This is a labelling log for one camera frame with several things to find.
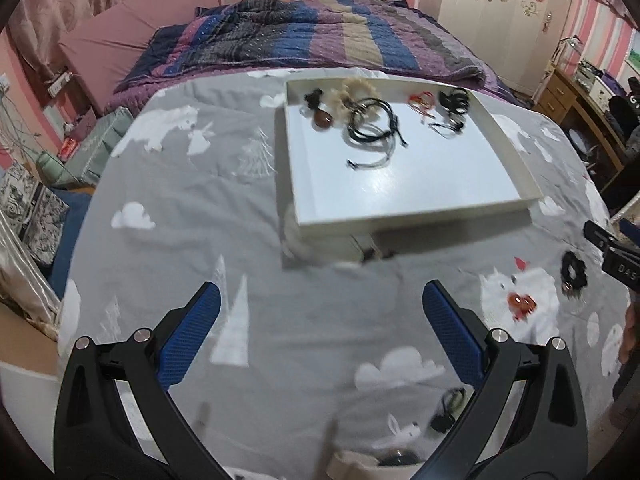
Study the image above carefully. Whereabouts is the striped purple blue quilt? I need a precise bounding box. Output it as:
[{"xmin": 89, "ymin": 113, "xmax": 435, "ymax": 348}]
[{"xmin": 111, "ymin": 0, "xmax": 514, "ymax": 107}]

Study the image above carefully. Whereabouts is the jade pendant black cord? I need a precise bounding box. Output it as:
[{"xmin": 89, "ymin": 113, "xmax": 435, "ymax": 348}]
[{"xmin": 429, "ymin": 388, "xmax": 468, "ymax": 434}]

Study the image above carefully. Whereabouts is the black hair claw clip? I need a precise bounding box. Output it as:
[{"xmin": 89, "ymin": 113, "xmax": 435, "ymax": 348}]
[{"xmin": 438, "ymin": 87, "xmax": 470, "ymax": 115}]

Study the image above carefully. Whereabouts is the white wardrobe with decals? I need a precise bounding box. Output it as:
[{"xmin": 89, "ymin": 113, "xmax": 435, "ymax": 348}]
[{"xmin": 438, "ymin": 0, "xmax": 570, "ymax": 96}]

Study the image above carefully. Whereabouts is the white shallow tray box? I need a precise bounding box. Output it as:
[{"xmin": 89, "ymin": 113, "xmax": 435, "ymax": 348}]
[{"xmin": 285, "ymin": 76, "xmax": 542, "ymax": 237}]

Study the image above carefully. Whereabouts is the cream flower hair scrunchie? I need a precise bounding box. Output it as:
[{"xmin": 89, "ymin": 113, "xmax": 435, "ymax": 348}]
[{"xmin": 326, "ymin": 77, "xmax": 381, "ymax": 124}]

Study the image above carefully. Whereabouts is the black beaded scrunchie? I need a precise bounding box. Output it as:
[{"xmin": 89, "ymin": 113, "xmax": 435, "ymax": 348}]
[{"xmin": 560, "ymin": 252, "xmax": 588, "ymax": 296}]

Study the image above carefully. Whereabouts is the white band wristwatch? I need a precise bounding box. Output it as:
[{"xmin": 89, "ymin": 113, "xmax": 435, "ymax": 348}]
[{"xmin": 326, "ymin": 451, "xmax": 424, "ymax": 480}]

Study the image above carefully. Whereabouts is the pink headboard cushion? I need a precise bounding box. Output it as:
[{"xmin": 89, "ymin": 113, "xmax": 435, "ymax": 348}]
[{"xmin": 58, "ymin": 0, "xmax": 218, "ymax": 115}]

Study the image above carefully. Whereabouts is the grey cartoon print bedsheet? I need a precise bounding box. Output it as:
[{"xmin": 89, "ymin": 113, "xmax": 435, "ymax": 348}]
[{"xmin": 58, "ymin": 70, "xmax": 629, "ymax": 479}]

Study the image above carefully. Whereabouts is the person's right hand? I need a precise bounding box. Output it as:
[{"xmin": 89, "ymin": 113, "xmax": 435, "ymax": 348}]
[{"xmin": 618, "ymin": 302, "xmax": 639, "ymax": 375}]

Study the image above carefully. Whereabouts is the wooden desk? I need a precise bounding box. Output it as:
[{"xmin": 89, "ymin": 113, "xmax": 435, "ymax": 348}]
[{"xmin": 534, "ymin": 68, "xmax": 625, "ymax": 177}]

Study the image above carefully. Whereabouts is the brown teardrop pendant black cord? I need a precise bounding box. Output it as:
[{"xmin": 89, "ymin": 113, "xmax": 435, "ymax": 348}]
[{"xmin": 304, "ymin": 88, "xmax": 335, "ymax": 129}]

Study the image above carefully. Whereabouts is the red string bracelet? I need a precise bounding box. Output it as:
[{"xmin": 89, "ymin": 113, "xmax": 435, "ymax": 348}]
[{"xmin": 406, "ymin": 90, "xmax": 437, "ymax": 122}]

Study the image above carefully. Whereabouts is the black thin cord bracelet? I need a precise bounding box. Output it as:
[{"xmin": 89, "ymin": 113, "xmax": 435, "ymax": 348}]
[{"xmin": 428, "ymin": 118, "xmax": 464, "ymax": 137}]

